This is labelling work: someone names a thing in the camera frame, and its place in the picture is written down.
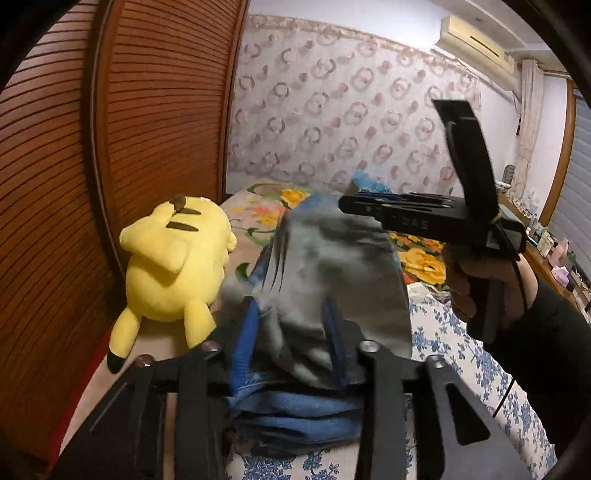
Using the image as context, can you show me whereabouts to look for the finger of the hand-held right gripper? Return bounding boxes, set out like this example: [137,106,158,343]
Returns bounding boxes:
[338,196,393,219]
[351,191,456,206]

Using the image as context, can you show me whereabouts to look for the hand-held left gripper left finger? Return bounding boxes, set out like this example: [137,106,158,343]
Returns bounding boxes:
[51,298,263,480]

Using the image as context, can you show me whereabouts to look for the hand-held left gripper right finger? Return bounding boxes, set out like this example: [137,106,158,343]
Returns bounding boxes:
[323,300,532,480]

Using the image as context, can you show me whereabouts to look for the grey pants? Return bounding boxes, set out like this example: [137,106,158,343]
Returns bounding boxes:
[217,194,413,393]

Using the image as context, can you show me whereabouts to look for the person's right forearm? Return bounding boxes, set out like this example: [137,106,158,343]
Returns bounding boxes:
[480,274,591,468]

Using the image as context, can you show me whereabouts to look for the person's right hand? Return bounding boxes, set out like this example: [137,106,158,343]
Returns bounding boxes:
[442,248,539,324]

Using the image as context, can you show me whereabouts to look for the blue cloth bundle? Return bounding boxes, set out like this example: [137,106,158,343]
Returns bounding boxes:
[348,170,396,195]

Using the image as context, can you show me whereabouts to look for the beige flower-print blanket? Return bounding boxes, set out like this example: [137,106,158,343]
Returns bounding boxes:
[60,182,457,467]

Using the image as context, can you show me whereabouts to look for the folded blue jeans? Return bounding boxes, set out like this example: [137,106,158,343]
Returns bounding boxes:
[226,371,371,452]

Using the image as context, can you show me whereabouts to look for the cream window curtain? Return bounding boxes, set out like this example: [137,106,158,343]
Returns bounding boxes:
[513,59,545,200]

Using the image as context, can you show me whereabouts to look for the yellow plush toy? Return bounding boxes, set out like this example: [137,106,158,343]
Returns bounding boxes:
[107,195,239,375]

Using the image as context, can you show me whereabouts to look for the group of toiletry bottles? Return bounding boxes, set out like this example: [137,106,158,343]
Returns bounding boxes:
[499,185,591,311]

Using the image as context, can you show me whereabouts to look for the grey window blinds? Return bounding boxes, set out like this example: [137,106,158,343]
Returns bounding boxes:
[551,92,591,251]

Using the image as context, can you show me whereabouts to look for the blue floral white bedsheet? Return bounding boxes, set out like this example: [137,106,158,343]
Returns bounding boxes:
[226,281,560,480]

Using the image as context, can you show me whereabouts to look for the wooden sideboard cabinet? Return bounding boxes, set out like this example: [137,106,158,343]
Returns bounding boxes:
[498,194,591,326]

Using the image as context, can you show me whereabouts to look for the wooden louvered wardrobe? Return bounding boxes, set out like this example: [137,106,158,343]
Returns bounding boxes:
[0,0,253,462]

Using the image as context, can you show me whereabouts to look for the circle-patterned wall cloth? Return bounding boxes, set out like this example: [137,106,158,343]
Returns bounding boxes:
[226,14,484,193]

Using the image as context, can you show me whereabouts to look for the thin black cable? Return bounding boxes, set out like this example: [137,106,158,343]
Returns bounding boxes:
[492,254,533,419]

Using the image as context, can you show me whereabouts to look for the white wall air conditioner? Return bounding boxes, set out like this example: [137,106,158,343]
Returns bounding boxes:
[434,14,520,91]

